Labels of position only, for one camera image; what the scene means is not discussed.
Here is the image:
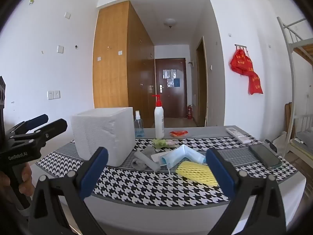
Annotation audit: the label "houndstooth tablecloth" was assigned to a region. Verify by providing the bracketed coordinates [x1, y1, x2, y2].
[36, 125, 306, 210]

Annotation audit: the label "person's left hand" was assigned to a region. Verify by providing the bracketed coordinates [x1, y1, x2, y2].
[0, 164, 35, 210]

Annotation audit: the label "white metal bunk bed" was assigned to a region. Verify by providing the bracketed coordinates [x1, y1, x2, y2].
[277, 17, 313, 157]

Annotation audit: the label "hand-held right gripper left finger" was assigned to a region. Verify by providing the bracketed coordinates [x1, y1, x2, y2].
[28, 147, 109, 235]

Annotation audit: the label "white remote control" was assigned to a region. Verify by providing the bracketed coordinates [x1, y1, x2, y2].
[225, 127, 251, 144]

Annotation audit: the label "white foam box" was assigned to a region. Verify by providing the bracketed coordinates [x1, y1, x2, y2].
[71, 107, 136, 167]

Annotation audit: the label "yellow foam net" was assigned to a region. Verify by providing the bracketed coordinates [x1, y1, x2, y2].
[175, 161, 219, 187]

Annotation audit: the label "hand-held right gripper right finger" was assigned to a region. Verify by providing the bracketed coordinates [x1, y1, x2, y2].
[205, 148, 286, 235]

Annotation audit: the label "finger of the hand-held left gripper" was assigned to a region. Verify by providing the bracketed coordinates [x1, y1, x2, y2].
[13, 119, 68, 148]
[7, 114, 49, 137]

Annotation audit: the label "white plastic bag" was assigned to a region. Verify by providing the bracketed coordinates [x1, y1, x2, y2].
[273, 131, 288, 156]

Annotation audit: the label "small black device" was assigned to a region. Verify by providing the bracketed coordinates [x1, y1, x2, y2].
[264, 139, 278, 153]

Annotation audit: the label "door notice papers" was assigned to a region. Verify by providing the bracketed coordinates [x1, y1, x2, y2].
[163, 69, 183, 87]

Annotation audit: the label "black smartphone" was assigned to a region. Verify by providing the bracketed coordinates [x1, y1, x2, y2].
[249, 144, 283, 170]

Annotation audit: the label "brown side door frame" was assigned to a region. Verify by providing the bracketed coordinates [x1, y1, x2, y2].
[196, 36, 208, 127]

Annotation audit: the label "brown entrance door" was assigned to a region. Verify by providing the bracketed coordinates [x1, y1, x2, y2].
[155, 58, 187, 118]

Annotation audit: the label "grey sock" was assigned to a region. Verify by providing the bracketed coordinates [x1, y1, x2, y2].
[131, 146, 157, 170]

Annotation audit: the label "wooden wardrobe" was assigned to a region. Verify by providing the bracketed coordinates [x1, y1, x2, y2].
[92, 0, 155, 129]

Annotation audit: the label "green tissue pack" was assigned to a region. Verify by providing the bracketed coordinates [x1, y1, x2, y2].
[152, 138, 176, 149]

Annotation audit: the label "white foam tube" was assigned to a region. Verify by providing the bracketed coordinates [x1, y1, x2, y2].
[135, 150, 161, 172]

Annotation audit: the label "wooden board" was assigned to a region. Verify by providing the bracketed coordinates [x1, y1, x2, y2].
[285, 103, 294, 147]

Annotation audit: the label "red snack packet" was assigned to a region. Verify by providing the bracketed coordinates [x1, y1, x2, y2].
[169, 130, 189, 138]

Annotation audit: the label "blue spray bottle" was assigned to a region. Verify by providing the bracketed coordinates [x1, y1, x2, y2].
[134, 110, 145, 137]

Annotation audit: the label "white pump bottle red cap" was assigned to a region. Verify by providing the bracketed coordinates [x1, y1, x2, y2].
[152, 95, 165, 139]

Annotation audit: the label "blue face mask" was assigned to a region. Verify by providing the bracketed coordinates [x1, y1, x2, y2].
[159, 144, 207, 177]

